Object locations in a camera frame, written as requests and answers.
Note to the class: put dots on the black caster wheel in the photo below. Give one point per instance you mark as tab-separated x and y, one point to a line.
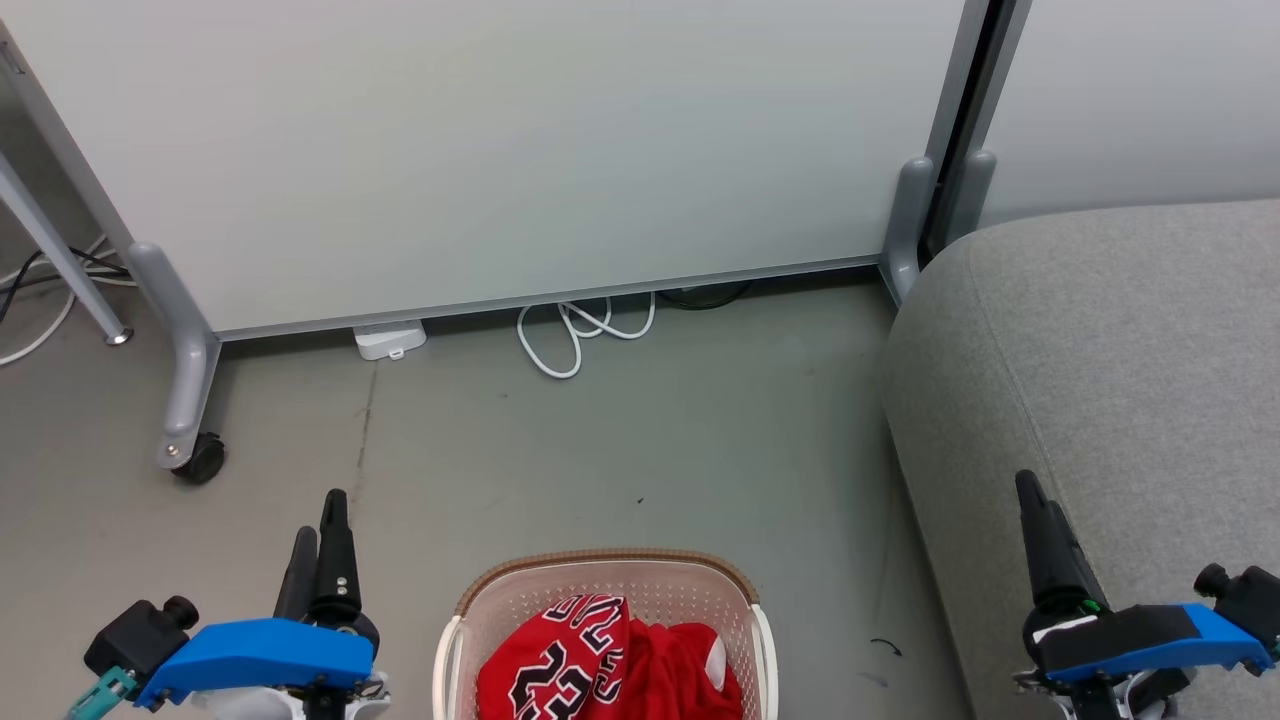
203	460

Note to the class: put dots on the white power adapter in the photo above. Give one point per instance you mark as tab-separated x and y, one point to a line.
390	340

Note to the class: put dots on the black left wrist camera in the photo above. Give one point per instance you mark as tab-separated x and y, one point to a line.
130	640

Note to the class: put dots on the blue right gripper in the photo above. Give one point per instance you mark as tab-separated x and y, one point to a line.
1140	640

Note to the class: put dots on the grey metal table leg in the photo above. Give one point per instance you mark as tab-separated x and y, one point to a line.
55	250

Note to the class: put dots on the white partition panel dark edge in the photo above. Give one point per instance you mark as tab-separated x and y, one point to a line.
1130	100

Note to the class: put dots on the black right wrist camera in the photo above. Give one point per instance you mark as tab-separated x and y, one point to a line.
1250	600

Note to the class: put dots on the grey fabric sofa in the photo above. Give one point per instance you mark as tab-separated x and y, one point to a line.
1120	380

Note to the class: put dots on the white partition panel grey frame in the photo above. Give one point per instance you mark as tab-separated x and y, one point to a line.
500	150

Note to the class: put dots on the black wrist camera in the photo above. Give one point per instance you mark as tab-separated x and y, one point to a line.
130	640
1250	600

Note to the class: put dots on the red shorts white stripes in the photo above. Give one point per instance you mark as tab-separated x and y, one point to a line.
675	670

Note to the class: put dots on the small black floor scrap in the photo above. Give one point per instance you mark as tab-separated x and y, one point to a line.
888	646

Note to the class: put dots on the red basketball jersey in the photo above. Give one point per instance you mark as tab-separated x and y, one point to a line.
550	660

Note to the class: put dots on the grey partition foot with caster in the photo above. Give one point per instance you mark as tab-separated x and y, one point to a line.
185	360

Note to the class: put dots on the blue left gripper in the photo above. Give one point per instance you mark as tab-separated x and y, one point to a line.
260	655

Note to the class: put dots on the beige plastic laundry basket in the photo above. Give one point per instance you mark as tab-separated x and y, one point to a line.
680	590

